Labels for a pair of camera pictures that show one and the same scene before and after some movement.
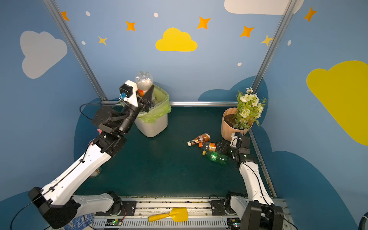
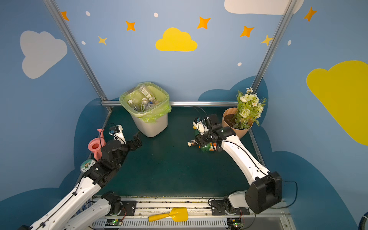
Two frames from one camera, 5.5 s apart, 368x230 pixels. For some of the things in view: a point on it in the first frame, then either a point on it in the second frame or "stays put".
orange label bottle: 208,146 stays put
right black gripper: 227,148 -> 203,139
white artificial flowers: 249,109 stays put
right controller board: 235,224 stays put
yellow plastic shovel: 178,214 stays put
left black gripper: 145,103 -> 132,143
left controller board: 114,222 stays put
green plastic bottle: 216,156 -> 206,147
